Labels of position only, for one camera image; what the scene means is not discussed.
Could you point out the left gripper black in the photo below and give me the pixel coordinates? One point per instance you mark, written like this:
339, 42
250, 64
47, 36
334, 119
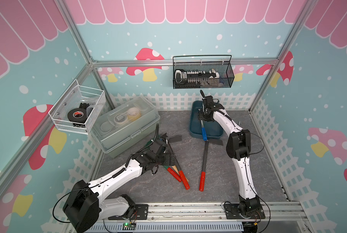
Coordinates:
167, 162

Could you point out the grey slotted cable duct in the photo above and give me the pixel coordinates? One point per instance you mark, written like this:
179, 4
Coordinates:
170, 227

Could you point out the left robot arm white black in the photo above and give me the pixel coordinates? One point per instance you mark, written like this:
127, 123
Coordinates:
87, 202

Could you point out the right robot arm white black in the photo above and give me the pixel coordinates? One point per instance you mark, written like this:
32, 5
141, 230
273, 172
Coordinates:
238, 148

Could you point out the teal plastic storage box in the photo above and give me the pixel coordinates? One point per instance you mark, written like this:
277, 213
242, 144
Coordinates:
213, 129

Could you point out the translucent lidded plastic container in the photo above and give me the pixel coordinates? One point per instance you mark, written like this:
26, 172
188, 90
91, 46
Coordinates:
121, 128

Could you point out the socket bit set holder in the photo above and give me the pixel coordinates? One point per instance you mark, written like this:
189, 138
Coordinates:
196, 78

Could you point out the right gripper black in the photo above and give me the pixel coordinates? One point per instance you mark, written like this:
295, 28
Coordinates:
200, 115

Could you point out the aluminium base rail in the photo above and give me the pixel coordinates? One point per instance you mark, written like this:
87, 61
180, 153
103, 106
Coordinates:
215, 211

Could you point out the black wire mesh basket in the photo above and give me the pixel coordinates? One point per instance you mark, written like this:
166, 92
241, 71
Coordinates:
220, 63

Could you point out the clear wall-mounted bin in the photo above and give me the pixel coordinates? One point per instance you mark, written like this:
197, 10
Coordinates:
78, 96

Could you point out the small green-lit circuit board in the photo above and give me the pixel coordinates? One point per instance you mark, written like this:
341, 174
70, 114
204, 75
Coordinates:
129, 226

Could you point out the black tape roll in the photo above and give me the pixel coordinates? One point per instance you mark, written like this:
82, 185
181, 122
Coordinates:
78, 115

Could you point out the hoe with blue grip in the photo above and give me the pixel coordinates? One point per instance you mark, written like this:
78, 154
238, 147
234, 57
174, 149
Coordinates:
204, 135

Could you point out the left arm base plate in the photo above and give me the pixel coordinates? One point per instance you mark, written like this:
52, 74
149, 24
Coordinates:
136, 212

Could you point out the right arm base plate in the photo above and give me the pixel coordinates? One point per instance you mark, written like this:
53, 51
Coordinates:
237, 211

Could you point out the green handle hoe red grip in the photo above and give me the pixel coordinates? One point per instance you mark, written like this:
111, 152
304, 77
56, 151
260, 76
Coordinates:
156, 149

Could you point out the wooden handle hoe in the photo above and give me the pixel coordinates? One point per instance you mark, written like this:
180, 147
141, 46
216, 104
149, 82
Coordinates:
176, 169

